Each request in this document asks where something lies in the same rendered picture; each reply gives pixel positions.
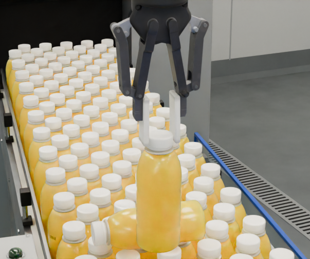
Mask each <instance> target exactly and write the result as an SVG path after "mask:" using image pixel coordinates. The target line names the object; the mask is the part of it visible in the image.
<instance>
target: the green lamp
mask: <svg viewBox="0 0 310 259"><path fill-rule="evenodd" d="M22 255H23V251H22V249H21V248H19V247H14V248H11V249H10V250H9V252H8V256H9V257H11V258H18V257H21V256H22Z"/></svg>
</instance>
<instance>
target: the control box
mask: <svg viewBox="0 0 310 259"><path fill-rule="evenodd" d="M14 247H19V248H21V249H22V251H23V255H22V256H21V257H18V258H19V259H38V257H37V252H36V249H35V244H34V240H33V236H32V234H27V235H19V236H11V237H3V238H0V259H18V258H11V257H9V256H8V252H9V250H10V249H11V248H14Z"/></svg>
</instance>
